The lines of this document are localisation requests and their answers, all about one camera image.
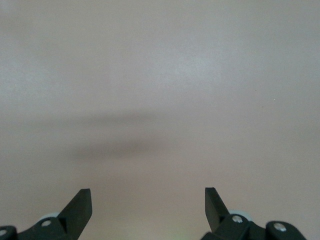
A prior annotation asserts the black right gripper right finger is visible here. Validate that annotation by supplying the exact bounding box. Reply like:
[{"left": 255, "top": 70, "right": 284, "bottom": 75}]
[{"left": 201, "top": 186, "right": 307, "bottom": 240}]

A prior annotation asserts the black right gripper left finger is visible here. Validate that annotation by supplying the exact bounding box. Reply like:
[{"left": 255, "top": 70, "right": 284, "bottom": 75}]
[{"left": 0, "top": 188, "right": 93, "bottom": 240}]

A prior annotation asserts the brown table mat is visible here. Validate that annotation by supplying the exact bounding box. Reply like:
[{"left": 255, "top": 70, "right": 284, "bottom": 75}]
[{"left": 0, "top": 0, "right": 320, "bottom": 240}]

